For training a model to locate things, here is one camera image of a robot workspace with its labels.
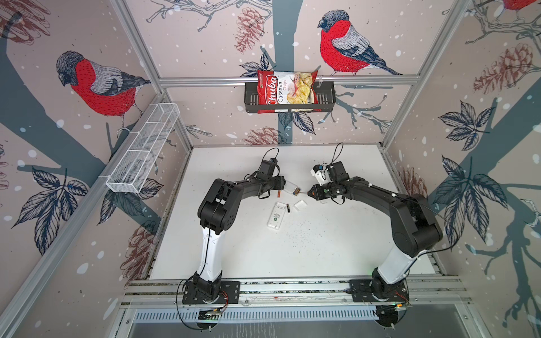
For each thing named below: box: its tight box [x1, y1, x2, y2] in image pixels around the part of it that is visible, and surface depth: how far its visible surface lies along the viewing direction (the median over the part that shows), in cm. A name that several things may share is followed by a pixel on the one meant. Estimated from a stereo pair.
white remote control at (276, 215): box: [266, 200, 287, 230], surface depth 94 cm
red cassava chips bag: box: [257, 69, 322, 114], surface depth 89 cm
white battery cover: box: [293, 199, 308, 211], surface depth 98 cm
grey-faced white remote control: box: [283, 180, 301, 197], surface depth 103 cm
